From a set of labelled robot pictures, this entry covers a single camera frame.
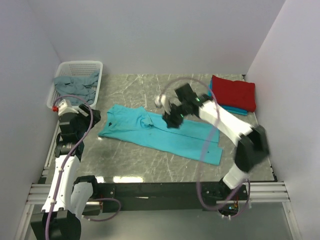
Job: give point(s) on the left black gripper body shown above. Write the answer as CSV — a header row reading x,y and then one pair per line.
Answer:
x,y
84,122

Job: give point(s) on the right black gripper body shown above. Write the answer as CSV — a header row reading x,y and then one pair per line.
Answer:
x,y
177,113

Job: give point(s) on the light blue t-shirt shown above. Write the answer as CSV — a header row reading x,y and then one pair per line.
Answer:
x,y
148,129

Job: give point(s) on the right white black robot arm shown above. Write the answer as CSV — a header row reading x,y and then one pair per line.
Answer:
x,y
250,141

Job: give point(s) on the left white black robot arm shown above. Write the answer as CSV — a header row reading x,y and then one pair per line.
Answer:
x,y
60,216

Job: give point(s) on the grey-blue crumpled t-shirt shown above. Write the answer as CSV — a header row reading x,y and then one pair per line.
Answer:
x,y
84,87

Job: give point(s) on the white plastic laundry basket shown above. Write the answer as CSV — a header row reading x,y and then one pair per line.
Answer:
x,y
82,68

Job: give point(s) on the folded teal t-shirt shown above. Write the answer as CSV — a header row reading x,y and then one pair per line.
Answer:
x,y
230,109

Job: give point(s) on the folded red t-shirt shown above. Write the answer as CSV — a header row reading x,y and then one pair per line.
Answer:
x,y
234,93

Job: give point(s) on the black base crossbar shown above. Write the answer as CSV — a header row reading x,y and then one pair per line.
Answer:
x,y
145,196

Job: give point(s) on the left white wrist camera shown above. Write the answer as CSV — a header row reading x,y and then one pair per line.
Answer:
x,y
64,107

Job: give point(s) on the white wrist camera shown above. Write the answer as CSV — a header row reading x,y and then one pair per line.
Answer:
x,y
64,107
162,101

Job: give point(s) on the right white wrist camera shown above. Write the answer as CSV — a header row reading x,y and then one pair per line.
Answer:
x,y
162,101

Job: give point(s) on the aluminium rail frame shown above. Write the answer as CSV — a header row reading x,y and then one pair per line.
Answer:
x,y
268,214

